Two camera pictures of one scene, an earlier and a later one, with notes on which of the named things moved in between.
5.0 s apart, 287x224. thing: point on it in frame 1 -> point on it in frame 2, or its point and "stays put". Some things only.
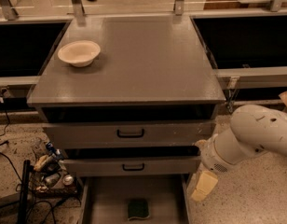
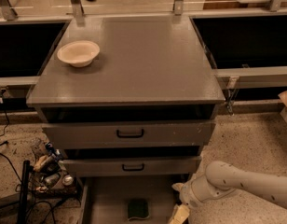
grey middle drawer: (131, 166) stays put
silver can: (68, 179) stays put
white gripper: (211, 156) -> (185, 195)
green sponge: (138, 208) stays put
